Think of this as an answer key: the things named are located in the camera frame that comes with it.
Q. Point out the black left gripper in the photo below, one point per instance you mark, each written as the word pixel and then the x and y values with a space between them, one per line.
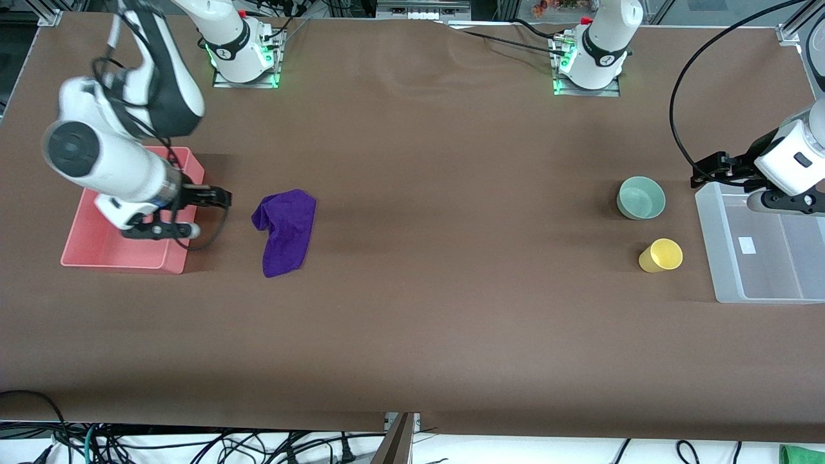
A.
pixel 739 165

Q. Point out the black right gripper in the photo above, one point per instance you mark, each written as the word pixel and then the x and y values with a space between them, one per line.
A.
pixel 195 195

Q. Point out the purple cloth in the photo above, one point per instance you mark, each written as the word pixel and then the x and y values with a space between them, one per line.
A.
pixel 287 232

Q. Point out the green ceramic bowl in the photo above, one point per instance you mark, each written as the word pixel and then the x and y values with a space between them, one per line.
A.
pixel 641 200

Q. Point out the yellow plastic cup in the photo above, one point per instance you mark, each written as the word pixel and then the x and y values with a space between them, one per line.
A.
pixel 664 254

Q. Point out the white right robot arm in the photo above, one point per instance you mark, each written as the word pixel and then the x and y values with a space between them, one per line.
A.
pixel 109 161

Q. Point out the clear plastic bin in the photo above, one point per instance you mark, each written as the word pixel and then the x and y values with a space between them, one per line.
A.
pixel 767 277

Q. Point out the pink plastic bin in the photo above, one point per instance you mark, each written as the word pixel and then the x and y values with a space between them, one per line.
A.
pixel 90 250

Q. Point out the brown table cover sheet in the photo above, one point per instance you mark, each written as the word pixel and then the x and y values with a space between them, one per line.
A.
pixel 412 258

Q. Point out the white power strip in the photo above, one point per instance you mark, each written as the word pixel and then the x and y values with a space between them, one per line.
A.
pixel 422 8

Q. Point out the green fabric object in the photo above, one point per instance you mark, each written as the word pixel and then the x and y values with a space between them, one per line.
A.
pixel 802 455

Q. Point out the metal table leg bar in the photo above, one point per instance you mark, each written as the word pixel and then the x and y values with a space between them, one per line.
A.
pixel 396 444

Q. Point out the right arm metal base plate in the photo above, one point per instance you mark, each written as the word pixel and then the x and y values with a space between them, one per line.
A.
pixel 248 84

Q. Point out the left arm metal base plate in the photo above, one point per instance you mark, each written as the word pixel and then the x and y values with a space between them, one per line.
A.
pixel 609 92

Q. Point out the aluminium frame profile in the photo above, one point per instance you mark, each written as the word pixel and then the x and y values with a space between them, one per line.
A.
pixel 789 32

